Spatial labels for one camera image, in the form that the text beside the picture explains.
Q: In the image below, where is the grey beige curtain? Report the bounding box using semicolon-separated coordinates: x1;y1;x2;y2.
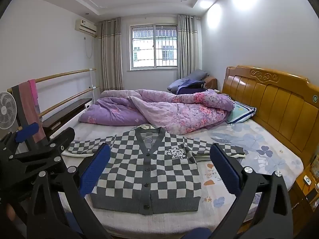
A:
177;14;202;80
100;17;124;92

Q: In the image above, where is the grey white checkered cardigan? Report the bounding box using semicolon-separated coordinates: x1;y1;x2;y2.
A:
61;126;247;216

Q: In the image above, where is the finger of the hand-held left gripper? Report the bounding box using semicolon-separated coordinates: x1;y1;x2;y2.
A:
0;122;40;152
0;127;76;181

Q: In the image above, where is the wooden wall rail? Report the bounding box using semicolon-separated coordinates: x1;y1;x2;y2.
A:
37;87;100;117
7;68;96;92

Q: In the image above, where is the white air conditioner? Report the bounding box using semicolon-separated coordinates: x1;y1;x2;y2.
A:
75;19;97;37

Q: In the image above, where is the white electric fan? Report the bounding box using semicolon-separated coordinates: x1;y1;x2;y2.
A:
0;92;18;130

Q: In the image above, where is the wooden nightstand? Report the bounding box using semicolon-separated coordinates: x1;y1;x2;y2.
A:
290;154;319;227

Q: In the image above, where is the blue white pillow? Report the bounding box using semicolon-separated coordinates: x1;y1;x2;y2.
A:
226;102;257;125

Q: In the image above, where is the dark wooden bench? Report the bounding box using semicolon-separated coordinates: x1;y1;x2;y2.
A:
41;98;93;130

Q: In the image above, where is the pink grey hanging cloth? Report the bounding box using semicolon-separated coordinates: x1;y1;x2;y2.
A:
11;79;46;152

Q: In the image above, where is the blue grey pillow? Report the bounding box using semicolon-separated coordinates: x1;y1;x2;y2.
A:
167;70;210;92

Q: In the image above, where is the white air conditioner cable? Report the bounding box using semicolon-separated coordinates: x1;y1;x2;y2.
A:
83;37;94;59

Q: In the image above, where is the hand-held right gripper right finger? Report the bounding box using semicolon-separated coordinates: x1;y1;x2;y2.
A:
210;143;294;239

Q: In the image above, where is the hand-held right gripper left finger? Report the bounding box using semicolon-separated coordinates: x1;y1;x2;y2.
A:
26;143;111;239

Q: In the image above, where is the bed with floral sheet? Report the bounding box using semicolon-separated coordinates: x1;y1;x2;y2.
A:
60;119;304;229

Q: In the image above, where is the purple floral quilt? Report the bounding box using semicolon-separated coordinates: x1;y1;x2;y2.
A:
78;89;235;133

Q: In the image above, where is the barred window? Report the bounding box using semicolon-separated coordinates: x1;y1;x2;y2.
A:
129;24;178;70

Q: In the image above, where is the dark blue folded blanket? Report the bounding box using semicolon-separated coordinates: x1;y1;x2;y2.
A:
176;80;208;95

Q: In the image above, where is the wooden headboard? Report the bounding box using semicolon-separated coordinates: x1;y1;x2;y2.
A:
221;65;319;160

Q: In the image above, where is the brown chair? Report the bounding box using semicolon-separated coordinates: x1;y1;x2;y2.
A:
203;75;218;90

